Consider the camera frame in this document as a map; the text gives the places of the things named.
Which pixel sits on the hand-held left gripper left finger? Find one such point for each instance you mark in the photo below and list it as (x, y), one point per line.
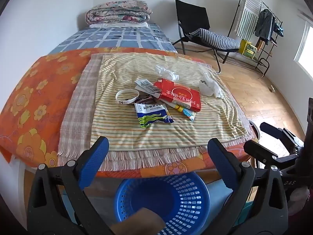
(94, 158)

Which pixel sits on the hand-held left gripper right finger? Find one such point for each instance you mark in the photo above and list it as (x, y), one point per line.
(223, 162)

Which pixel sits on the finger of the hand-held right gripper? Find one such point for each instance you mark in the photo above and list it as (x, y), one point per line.
(259, 151)
(278, 132)

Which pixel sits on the blue plastic basket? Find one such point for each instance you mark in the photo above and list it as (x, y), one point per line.
(181, 200)

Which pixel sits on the white wristband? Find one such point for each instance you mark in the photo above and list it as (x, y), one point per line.
(122, 100)

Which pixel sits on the white yellow red wrapper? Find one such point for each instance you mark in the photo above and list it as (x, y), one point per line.
(179, 107)

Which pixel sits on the blue green snack packet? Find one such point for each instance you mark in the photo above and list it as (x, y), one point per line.
(151, 115)

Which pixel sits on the white plastic bag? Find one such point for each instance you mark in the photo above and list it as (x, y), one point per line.
(210, 87)

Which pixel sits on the dark red wrapper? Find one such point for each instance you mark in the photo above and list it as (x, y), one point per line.
(146, 99)

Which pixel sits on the red cardboard box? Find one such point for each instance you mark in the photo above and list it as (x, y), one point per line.
(182, 93)

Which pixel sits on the white round object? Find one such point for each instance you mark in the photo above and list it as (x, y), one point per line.
(255, 128)

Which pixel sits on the yellow striped cloth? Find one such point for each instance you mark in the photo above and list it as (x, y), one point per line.
(195, 132)

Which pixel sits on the teal cloth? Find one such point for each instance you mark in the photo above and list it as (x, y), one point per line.
(245, 214)

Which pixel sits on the colourful patterned tube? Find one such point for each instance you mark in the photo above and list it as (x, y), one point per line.
(189, 115)

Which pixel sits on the plaid fringed cloth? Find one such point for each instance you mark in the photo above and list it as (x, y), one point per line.
(83, 98)

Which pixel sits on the black clothes rack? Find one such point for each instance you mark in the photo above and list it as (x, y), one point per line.
(262, 61)

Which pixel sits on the brown blurry object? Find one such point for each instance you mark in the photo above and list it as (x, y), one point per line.
(139, 221)

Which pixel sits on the yellow plastic crate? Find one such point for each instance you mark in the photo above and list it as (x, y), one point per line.
(248, 49)

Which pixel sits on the grey label packet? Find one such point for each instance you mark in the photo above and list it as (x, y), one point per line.
(146, 85)

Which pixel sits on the orange floral blanket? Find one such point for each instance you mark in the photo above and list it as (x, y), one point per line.
(36, 90)

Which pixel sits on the window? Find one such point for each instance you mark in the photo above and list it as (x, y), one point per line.
(305, 44)

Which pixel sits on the crumpled white tissue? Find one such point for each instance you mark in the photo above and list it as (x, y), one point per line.
(161, 69)
(173, 75)

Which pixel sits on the teal garment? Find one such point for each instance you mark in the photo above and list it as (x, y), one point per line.
(280, 30)

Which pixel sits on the dark grey jacket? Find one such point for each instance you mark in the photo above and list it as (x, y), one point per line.
(264, 24)

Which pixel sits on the striped chair cushion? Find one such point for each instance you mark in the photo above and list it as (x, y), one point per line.
(217, 40)

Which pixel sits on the blue checkered bedsheet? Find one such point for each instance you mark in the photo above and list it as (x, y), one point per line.
(117, 39)

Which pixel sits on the green striped towel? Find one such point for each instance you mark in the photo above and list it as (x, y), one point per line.
(248, 12)

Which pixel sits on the black folding chair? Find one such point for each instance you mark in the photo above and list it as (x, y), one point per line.
(192, 14)

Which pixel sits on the folded floral quilt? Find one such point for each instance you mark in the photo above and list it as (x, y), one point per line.
(117, 12)

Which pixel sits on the white bed frame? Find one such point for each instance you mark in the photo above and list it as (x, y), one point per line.
(20, 166)

